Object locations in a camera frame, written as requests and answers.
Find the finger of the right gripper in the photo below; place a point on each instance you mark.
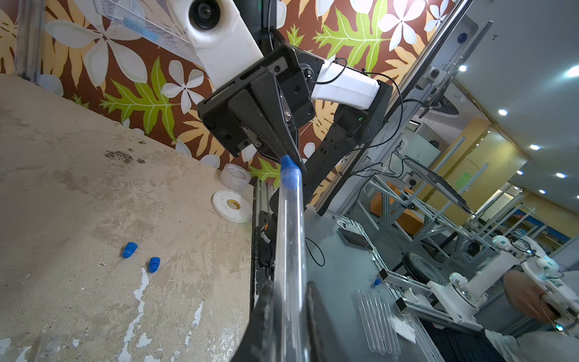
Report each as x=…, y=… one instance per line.
x=276, y=135

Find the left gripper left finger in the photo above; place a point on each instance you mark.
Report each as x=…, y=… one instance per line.
x=258, y=341

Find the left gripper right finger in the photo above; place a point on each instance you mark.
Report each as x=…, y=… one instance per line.
x=324, y=341

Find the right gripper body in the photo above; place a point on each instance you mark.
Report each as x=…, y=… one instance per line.
x=233, y=116

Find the clear test tube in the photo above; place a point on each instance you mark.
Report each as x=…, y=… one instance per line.
x=290, y=276

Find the blue stopper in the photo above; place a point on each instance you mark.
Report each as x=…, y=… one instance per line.
x=291, y=175
x=129, y=250
x=154, y=264

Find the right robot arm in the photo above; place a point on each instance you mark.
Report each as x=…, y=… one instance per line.
x=361, y=101

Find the clear tape roll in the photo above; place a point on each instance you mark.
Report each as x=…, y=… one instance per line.
x=235, y=177

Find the white tape roll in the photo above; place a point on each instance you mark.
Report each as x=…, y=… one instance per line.
x=232, y=206

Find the white mesh basket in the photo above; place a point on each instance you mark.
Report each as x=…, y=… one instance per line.
x=153, y=21

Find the person hand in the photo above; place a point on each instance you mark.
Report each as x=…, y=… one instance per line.
x=525, y=296

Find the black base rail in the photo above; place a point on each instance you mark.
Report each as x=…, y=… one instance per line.
x=262, y=241

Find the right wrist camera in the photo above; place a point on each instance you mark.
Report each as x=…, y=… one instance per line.
x=219, y=37

